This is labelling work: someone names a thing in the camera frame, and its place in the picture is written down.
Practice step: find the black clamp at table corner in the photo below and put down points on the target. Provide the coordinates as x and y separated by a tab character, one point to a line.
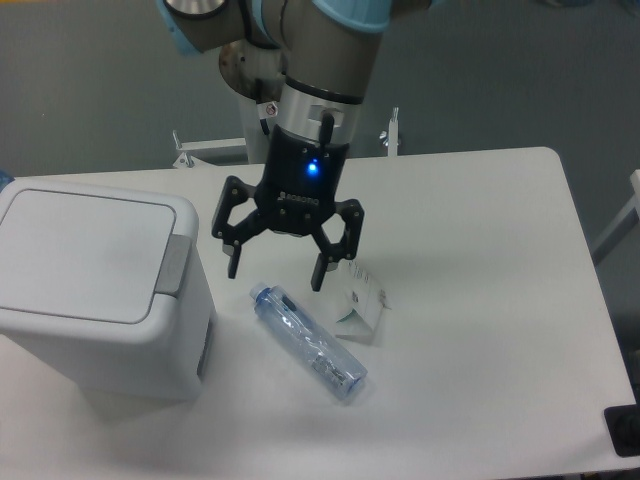
623	426

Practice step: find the clear blue plastic bottle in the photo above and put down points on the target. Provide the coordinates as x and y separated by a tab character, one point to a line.
307	341

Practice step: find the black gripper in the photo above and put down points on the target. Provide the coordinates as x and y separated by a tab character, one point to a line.
300	190

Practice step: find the white push-lid trash can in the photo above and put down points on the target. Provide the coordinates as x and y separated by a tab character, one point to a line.
106	286

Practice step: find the white metal base frame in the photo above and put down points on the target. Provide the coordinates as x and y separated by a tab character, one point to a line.
235	151

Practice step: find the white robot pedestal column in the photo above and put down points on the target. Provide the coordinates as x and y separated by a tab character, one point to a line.
250	100

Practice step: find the crumpled white milk carton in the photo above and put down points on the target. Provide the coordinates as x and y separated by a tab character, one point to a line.
363	299

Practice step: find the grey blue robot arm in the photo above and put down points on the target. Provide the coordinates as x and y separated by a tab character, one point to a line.
315	59

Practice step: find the white frame at right edge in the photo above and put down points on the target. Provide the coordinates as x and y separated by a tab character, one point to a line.
620	226

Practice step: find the blue object at left edge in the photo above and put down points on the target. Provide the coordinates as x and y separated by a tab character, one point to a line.
5	179

